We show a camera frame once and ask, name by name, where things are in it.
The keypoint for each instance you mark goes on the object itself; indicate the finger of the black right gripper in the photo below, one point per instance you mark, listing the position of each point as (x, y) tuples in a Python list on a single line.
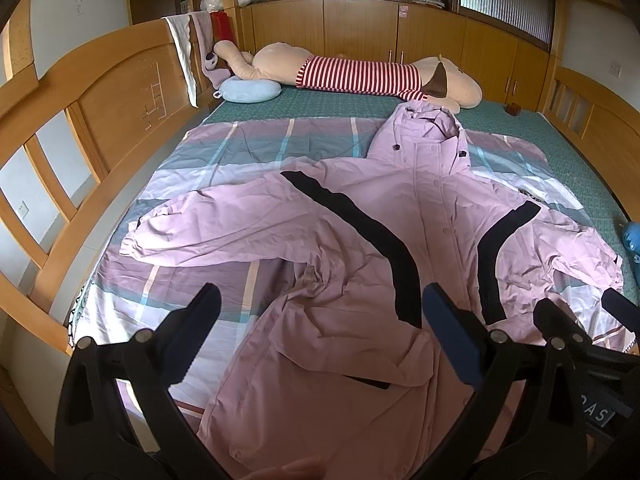
[(625, 312), (558, 329)]

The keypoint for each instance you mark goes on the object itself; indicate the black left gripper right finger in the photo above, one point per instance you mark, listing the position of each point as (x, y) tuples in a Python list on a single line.
[(546, 438)]

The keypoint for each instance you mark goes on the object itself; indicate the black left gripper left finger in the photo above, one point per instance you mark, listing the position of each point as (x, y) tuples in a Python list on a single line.
[(93, 436)]

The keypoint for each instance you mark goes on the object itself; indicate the pink jacket with black stripes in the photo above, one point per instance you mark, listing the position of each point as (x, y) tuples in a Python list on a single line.
[(343, 366)]

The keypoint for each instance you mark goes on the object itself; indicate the person's hand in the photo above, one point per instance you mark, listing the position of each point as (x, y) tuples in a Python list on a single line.
[(310, 468)]

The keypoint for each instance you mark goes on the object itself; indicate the blue plush toy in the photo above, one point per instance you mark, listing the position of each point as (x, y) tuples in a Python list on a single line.
[(631, 240)]

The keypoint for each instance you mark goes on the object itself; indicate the plaid pink grey bedsheet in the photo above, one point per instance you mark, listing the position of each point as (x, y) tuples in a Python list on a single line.
[(128, 295)]

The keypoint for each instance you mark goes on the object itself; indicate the wooden bed footboard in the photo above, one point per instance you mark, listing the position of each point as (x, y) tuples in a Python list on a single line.
[(603, 128)]

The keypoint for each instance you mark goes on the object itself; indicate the green bed mat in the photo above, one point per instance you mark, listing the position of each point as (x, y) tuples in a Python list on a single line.
[(524, 152)]

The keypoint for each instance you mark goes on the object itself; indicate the small brown object on bed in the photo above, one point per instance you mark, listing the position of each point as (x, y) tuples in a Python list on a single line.
[(513, 109)]

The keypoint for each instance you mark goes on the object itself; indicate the large plush doll striped shirt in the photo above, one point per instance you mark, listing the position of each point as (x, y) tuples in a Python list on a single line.
[(434, 79)]

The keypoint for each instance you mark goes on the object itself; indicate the light blue small pillow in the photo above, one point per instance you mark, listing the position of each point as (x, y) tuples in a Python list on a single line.
[(237, 90)]

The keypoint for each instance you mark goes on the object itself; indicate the white towel on headboard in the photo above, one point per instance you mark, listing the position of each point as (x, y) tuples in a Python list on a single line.
[(179, 28)]

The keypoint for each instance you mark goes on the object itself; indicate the red cloth on headboard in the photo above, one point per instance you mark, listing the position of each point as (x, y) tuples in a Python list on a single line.
[(221, 25)]

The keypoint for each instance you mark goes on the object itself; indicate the pink plush toy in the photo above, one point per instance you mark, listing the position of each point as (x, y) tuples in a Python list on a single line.
[(209, 60)]

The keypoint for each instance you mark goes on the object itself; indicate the wooden wall cabinets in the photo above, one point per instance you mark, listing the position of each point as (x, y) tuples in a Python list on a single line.
[(509, 65)]

